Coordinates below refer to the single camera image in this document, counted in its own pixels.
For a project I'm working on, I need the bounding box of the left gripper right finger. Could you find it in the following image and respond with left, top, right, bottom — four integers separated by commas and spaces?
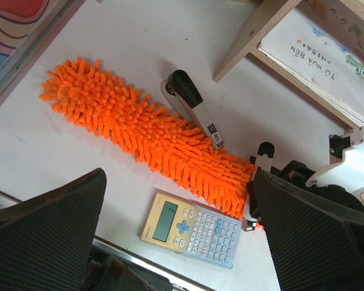
260, 173, 364, 290

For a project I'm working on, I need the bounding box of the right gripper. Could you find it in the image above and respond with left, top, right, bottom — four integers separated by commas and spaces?
272, 160, 364, 212

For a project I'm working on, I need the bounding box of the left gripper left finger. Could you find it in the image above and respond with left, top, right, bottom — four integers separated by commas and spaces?
0, 168, 107, 290

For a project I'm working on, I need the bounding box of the orange chenille duster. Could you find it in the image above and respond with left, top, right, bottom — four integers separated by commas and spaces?
40, 58, 255, 220

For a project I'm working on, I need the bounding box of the white black stapler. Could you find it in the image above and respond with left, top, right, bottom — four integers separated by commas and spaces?
160, 70, 224, 150

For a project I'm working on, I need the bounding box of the wooden bookshelf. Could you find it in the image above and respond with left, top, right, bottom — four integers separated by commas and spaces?
213, 1, 364, 127

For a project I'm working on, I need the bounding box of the yellow blue calculator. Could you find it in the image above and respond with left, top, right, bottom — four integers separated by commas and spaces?
140, 192, 241, 269

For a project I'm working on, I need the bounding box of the spiral notebook under shelf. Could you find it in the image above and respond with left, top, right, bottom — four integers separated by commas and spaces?
258, 1, 364, 124

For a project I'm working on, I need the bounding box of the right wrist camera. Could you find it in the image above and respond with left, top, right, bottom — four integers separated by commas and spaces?
305, 126, 364, 206

